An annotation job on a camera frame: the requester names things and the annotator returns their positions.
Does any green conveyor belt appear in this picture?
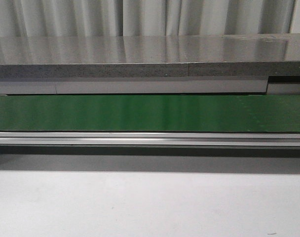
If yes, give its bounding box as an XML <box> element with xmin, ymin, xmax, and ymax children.
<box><xmin>0</xmin><ymin>95</ymin><xmax>300</xmax><ymax>133</ymax></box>

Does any grey stone-look back counter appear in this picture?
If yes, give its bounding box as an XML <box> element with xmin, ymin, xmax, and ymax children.
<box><xmin>0</xmin><ymin>34</ymin><xmax>300</xmax><ymax>78</ymax></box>

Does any grey conveyor rear side panel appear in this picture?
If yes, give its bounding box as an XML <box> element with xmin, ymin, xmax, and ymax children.
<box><xmin>0</xmin><ymin>76</ymin><xmax>300</xmax><ymax>95</ymax></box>

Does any white pleated curtain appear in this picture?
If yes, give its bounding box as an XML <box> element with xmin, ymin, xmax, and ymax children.
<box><xmin>0</xmin><ymin>0</ymin><xmax>295</xmax><ymax>37</ymax></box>

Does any aluminium conveyor front rail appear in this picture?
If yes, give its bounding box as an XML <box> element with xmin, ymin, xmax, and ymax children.
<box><xmin>0</xmin><ymin>132</ymin><xmax>300</xmax><ymax>148</ymax></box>

